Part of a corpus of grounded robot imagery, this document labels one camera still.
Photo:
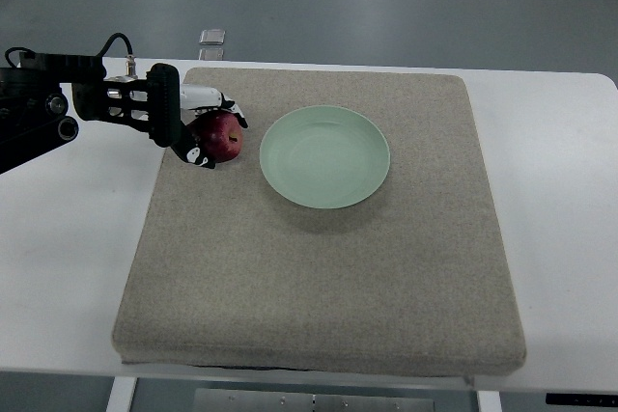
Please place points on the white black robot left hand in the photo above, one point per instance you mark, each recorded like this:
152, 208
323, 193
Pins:
197, 100

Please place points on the red apple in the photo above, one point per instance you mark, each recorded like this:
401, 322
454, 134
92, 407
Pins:
219, 134

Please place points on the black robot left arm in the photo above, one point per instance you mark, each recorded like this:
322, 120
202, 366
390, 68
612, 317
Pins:
36, 96

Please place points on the lower floor socket plate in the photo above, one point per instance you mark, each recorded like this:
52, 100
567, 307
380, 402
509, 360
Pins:
211, 54

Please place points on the floor socket plate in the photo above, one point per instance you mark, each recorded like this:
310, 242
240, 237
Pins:
212, 37
211, 54

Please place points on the upper floor socket plate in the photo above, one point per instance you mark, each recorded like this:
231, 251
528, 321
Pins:
212, 37

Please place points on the light green plate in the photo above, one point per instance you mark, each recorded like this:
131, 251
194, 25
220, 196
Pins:
324, 157

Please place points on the beige fabric cushion mat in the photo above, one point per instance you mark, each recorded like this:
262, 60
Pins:
413, 281

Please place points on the left white table leg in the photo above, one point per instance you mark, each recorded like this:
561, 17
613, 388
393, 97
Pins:
121, 394

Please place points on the white table leg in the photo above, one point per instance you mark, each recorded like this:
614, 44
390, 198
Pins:
489, 401
121, 394

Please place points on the right white table leg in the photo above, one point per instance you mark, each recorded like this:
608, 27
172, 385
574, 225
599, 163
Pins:
489, 401

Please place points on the black table control panel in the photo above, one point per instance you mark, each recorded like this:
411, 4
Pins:
590, 400

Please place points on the metal table base plate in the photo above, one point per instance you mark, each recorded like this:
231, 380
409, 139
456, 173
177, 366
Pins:
239, 400

